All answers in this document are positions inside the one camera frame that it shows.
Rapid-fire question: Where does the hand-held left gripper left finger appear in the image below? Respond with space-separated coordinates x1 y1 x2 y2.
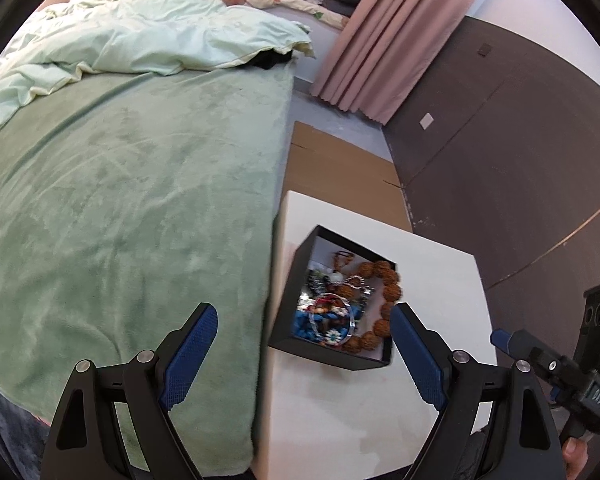
40 302 218 480

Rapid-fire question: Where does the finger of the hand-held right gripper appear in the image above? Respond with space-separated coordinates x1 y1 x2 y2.
490 329 536 361

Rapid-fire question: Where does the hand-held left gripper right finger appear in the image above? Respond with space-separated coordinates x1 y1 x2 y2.
390 302 566 480

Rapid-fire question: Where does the thin silver bangle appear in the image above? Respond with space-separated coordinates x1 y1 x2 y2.
312 294 359 347

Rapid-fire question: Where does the brown bead bracelet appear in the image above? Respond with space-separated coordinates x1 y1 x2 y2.
330 250 403 353

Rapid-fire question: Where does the black jewelry box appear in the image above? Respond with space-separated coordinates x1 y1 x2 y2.
267 225 398 372

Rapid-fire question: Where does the silver ball chain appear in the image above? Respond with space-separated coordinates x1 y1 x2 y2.
347 275 376 306

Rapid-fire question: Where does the blue woven bracelet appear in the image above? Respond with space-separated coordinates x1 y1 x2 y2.
292 310 331 343

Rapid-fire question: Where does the dark multicolour bead bracelet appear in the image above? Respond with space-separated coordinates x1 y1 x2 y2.
305 270 333 291

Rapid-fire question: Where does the person's right hand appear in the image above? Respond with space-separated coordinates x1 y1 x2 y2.
562 435 588 480

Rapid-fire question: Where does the green plush blanket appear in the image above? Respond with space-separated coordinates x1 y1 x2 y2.
0 62 293 476

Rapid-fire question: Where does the dark grey cloth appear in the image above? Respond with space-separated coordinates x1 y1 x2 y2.
0 375 56 480

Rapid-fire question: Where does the brown cardboard sheet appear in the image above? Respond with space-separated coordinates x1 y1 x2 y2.
282 121 413 233

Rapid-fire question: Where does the pink curtain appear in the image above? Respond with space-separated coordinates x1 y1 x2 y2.
310 0 503 126

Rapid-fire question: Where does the pale green duvet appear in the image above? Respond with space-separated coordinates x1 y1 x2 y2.
0 0 316 136

